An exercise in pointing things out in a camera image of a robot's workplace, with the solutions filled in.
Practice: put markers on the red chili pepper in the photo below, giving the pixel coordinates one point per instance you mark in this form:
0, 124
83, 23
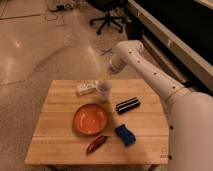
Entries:
95, 144

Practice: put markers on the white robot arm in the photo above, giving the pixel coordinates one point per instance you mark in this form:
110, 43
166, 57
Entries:
190, 113

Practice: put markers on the wooden table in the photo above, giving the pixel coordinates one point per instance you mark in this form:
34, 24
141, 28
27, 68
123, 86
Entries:
56, 142

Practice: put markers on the black office chair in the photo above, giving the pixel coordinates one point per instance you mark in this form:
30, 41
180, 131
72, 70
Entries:
106, 6

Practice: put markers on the blue sponge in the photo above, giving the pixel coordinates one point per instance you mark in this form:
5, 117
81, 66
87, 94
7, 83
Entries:
125, 135

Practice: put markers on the orange ceramic bowl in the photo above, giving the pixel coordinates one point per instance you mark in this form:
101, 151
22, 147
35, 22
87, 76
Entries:
90, 119

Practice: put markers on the black white striped eraser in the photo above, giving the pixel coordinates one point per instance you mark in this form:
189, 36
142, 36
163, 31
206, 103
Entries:
127, 105

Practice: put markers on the power strip with cables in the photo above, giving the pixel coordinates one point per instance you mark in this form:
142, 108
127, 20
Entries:
61, 5

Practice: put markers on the translucent plastic cup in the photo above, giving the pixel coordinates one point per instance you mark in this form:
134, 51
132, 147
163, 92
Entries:
104, 89

